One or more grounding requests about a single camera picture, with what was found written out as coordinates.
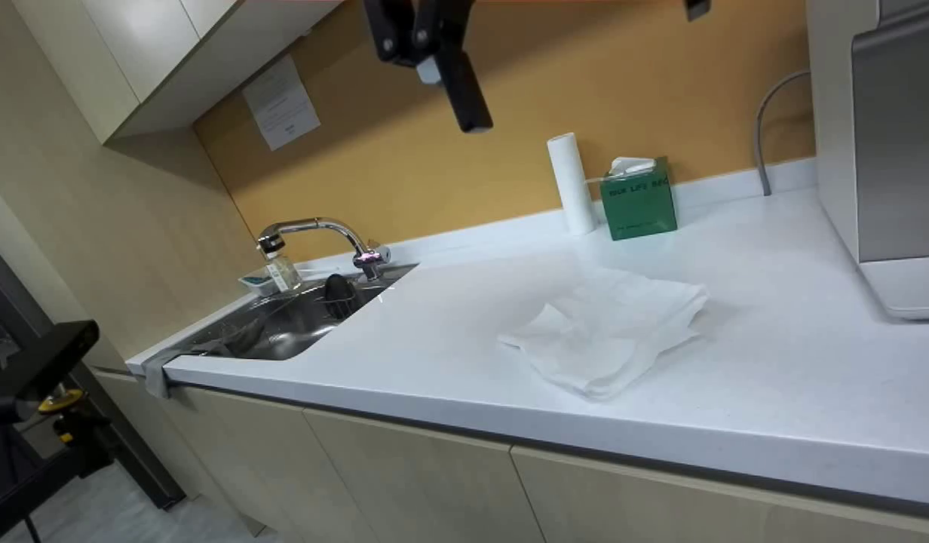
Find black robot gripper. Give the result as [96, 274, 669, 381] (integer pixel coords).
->
[362, 0, 493, 134]

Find white paper towel roll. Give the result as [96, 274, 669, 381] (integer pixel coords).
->
[546, 134, 594, 236]

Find green tissue box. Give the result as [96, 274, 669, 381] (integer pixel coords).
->
[602, 158, 678, 242]

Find chrome sink faucet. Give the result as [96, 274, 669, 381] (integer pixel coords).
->
[258, 216, 390, 278]

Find stainless steel sink basin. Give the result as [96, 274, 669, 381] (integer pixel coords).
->
[169, 267, 413, 361]

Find white countertop appliance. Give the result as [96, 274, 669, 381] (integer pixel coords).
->
[807, 0, 929, 321]

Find beige lower cabinet fronts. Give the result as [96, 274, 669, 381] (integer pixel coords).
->
[100, 372, 929, 543]

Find black cart with yellow clamp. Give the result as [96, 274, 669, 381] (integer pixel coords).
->
[0, 316, 114, 543]

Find white paper wall notice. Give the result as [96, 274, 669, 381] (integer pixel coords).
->
[244, 55, 321, 150]

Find grey appliance cable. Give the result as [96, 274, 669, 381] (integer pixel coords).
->
[751, 68, 815, 200]

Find cream upper wall cabinet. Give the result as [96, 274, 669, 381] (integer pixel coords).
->
[11, 0, 343, 146]

